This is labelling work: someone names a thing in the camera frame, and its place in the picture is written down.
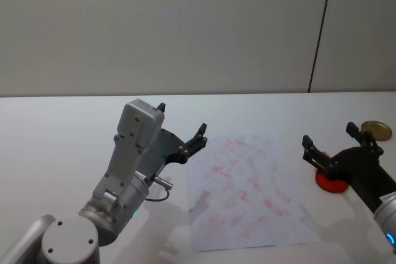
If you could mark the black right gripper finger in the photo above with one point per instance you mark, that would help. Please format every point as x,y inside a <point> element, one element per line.
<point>366,140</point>
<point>318,155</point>

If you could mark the round gold metal lid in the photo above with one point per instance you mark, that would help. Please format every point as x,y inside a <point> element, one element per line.
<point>382,129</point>

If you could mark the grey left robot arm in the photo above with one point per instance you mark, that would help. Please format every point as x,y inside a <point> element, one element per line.
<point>123,159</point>

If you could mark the white paper with red marks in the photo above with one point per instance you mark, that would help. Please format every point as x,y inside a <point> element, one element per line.
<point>247,189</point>

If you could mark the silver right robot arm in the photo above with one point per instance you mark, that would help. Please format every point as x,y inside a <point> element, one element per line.
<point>386,217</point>

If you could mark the round red ink pad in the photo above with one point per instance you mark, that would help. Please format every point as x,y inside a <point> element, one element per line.
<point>328,185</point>

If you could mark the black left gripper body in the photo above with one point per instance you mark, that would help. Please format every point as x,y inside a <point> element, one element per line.
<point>165,146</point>

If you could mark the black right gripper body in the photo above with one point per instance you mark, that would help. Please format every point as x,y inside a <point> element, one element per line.
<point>365,171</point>

